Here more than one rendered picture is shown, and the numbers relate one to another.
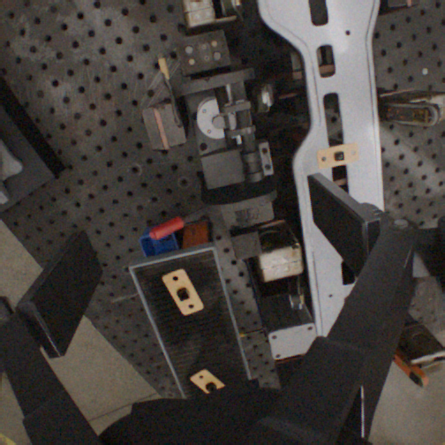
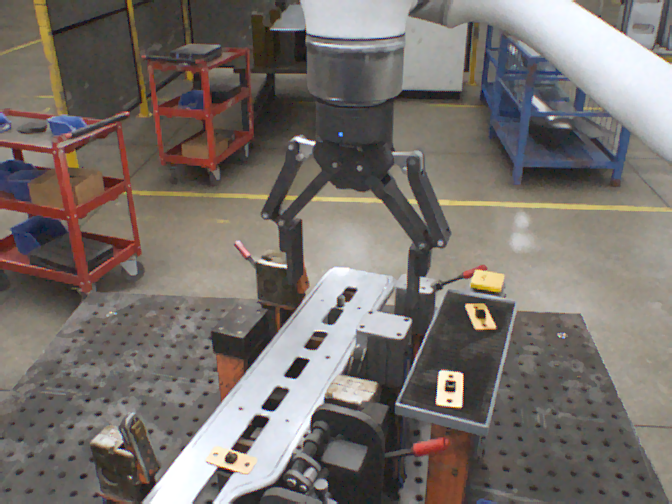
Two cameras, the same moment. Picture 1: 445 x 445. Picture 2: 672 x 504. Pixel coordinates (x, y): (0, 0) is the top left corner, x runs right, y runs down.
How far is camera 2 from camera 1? 0.58 m
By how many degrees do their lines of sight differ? 42
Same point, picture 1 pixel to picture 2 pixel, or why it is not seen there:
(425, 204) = (163, 420)
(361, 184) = (229, 426)
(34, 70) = not seen: outside the picture
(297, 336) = (378, 326)
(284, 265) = (349, 386)
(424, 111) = (134, 428)
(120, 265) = not seen: outside the picture
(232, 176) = (340, 445)
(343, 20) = not seen: outside the picture
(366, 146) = (198, 453)
